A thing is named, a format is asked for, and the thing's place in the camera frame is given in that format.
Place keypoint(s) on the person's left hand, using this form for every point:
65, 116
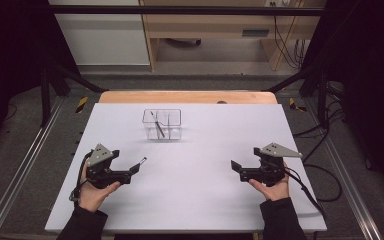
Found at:
93, 196

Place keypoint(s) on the light wooden desk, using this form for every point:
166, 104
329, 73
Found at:
206, 23

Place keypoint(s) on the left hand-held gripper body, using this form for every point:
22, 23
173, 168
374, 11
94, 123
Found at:
100, 166

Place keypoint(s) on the white power strip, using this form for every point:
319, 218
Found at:
278, 3

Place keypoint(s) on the white table board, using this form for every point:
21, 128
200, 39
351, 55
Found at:
193, 186

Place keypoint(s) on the black frame crossbar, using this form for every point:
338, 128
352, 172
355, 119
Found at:
186, 10

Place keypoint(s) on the black curtain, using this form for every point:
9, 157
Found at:
366, 66
10, 50

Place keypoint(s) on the black makeup brush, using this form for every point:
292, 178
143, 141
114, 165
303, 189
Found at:
143, 161
158, 126

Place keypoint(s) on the aluminium floor rail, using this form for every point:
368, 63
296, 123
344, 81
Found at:
16, 180
350, 186

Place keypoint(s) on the black frame strut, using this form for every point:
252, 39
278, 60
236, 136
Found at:
46, 96
321, 96

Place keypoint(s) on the person's right hand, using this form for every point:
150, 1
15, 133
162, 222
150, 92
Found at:
273, 191

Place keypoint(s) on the clear acrylic holder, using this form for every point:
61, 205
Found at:
173, 131

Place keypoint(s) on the wooden table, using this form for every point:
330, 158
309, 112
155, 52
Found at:
180, 97

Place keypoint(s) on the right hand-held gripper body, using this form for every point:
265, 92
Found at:
270, 170

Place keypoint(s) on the yellow black floor marker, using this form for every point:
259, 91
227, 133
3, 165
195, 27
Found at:
82, 104
295, 106

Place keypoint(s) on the white cabinet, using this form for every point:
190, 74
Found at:
103, 40

